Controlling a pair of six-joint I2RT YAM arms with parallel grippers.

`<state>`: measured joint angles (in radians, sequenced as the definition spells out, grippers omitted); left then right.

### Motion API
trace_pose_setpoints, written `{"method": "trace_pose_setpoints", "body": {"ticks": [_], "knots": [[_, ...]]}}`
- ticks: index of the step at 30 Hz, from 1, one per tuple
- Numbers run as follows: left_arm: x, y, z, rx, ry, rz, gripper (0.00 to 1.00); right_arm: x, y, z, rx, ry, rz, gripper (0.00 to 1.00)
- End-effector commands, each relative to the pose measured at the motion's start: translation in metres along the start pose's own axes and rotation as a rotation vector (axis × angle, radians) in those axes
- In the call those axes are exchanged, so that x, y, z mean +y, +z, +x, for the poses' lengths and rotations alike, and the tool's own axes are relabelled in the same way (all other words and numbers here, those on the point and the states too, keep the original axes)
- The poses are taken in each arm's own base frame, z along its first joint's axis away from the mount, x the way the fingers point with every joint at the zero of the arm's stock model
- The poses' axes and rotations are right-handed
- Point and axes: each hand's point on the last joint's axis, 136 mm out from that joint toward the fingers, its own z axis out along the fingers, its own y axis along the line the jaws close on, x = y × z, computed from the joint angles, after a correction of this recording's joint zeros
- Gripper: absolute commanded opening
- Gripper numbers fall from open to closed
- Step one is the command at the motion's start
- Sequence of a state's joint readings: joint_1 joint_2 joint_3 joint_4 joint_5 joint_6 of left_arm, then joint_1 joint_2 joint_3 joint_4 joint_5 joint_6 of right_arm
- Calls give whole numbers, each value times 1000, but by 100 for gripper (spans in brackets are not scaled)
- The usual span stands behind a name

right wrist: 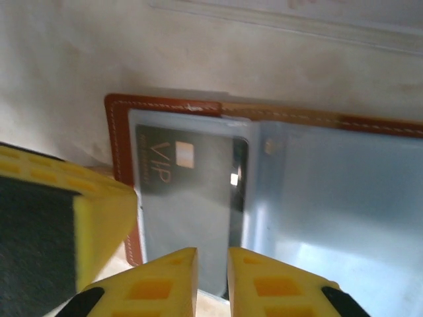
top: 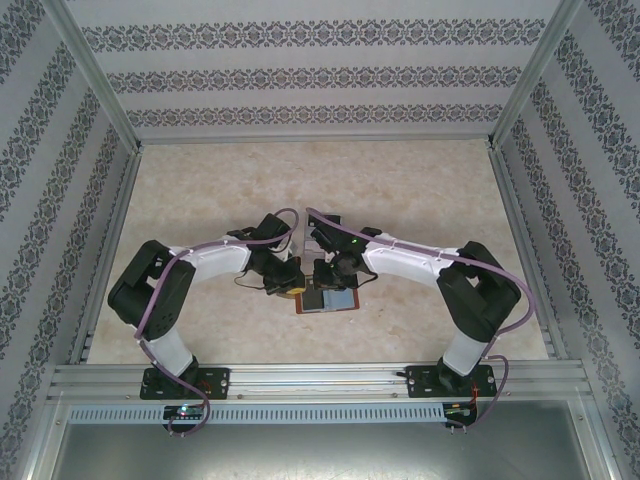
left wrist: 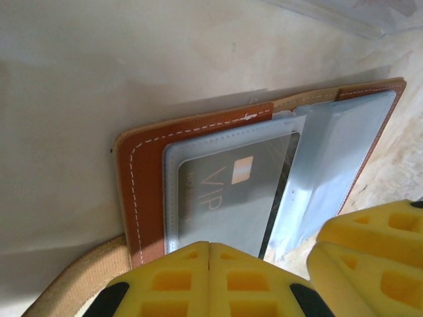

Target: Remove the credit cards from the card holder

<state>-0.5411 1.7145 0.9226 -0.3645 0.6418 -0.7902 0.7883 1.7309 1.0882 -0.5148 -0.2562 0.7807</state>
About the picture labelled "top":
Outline brown leather card holder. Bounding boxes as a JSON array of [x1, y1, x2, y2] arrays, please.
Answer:
[[282, 284, 361, 315]]

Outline clear plastic box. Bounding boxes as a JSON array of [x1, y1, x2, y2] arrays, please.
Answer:
[[289, 209, 346, 261]]

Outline grey metal panel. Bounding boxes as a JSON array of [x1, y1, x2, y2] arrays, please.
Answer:
[[49, 422, 596, 480]]

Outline aluminium mounting rail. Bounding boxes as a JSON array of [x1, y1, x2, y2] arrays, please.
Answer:
[[47, 359, 594, 401]]

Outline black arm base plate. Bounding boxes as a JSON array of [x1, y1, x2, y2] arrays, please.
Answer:
[[405, 363, 499, 399], [139, 367, 232, 401]]

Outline slotted grey cable duct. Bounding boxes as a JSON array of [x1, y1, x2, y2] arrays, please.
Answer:
[[67, 402, 446, 424]]

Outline purple cable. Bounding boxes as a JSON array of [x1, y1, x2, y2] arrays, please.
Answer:
[[135, 207, 301, 439], [305, 207, 532, 435]]

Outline aluminium side rail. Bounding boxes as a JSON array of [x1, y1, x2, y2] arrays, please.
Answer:
[[489, 147, 569, 361], [67, 147, 144, 366]]

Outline aluminium frame post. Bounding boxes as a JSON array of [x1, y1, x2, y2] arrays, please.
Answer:
[[47, 0, 145, 151], [487, 0, 586, 149]]

